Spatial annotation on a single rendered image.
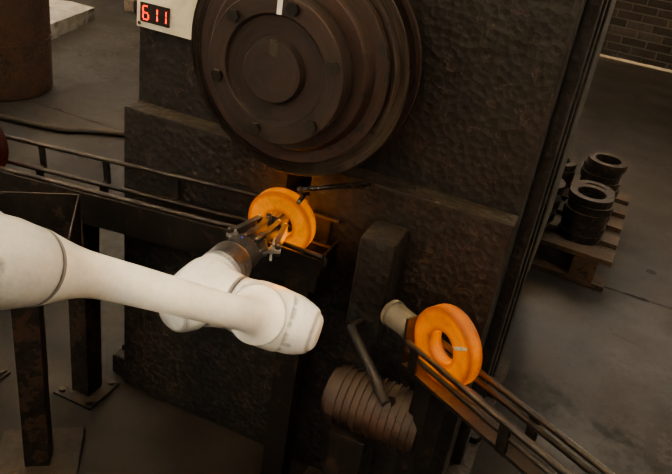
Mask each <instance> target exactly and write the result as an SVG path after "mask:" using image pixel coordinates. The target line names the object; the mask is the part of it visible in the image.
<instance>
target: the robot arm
mask: <svg viewBox="0 0 672 474"><path fill-rule="evenodd" d="M256 221H257V223H256ZM288 221H289V218H288V217H287V216H286V215H285V214H283V213H282V212H279V211H277V212H276V211H274V212H273V213H267V214H266V217H263V215H261V214H259V215H256V216H254V217H252V218H250V219H248V220H246V221H244V222H242V223H240V224H238V225H236V226H233V227H228V228H227V229H226V239H227V241H222V242H220V243H218V244H217V245H215V246H214V247H213V248H212V249H211V250H210V251H208V252H206V253H205V254H204V255H203V256H202V257H199V258H196V259H194V260H193V261H191V262H189V263H188V264H187V265H185V266H184V267H183V268H181V269H180V270H179V271H178V272H177V273H176V274H175V275H174V276H173V275H169V274H166V273H163V272H160V271H156V270H153V269H150V268H147V267H143V266H140V265H137V264H134V263H130V262H127V261H123V260H120V259H117V258H113V257H110V256H106V255H103V254H100V253H97V252H94V251H91V250H88V249H86V248H84V247H81V246H79V245H77V244H75V243H73V242H71V241H69V240H67V239H65V238H63V237H62V236H60V235H58V234H56V233H55V232H53V231H51V230H49V229H47V228H44V227H41V226H38V225H35V224H33V223H31V222H28V221H26V220H24V219H21V218H18V217H14V216H10V215H6V214H4V213H2V212H1V211H0V310H10V309H16V308H26V307H37V306H41V305H45V304H49V303H53V302H58V301H63V300H68V299H75V298H89V299H98V300H104V301H109V302H114V303H119V304H123V305H128V306H132V307H137V308H141V309H145V310H150V311H154V312H159V315H160V318H161V319H162V321H163V322H164V324H165V325H166V326H167V327H168V328H170V329H171V330H173V331H175V332H180V333H181V332H189V331H194V330H197V329H200V328H201V327H217V328H223V329H226V330H229V331H231V332H233V333H234V334H235V336H236V337H237V338H238V339H239V340H241V341H242V342H244V343H246V344H249V345H253V346H256V347H258V348H261V349H264V350H267V351H271V352H274V351H276V352H280V353H283V354H292V355H294V354H304V353H306V352H307V351H310V350H312V349H313V348H314V347H315V345H316V343H317V341H318V339H319V336H320V333H321V330H322V327H323V322H324V321H323V316H322V315H321V311H320V309H319V308H318V307H317V306H316V305H315V304H314V303H313V302H311V301H310V300H309V299H307V298H306V297H304V296H302V295H300V294H298V293H296V292H293V291H291V290H289V289H287V288H285V287H282V286H279V285H277V284H274V283H271V282H267V281H263V280H256V279H252V278H249V276H250V274H251V269H252V268H253V267H254V266H255V265H256V264H257V263H258V261H259V260H260V258H262V257H265V256H267V254H274V256H275V257H280V253H281V246H282V244H283V242H284V240H285V238H286V236H287V233H288ZM276 235H277V236H276ZM275 236H276V238H275V242H273V243H272V245H271V246H270V247H268V245H267V243H268V242H269V241H271V240H272V239H273V238H274V237H275Z"/></svg>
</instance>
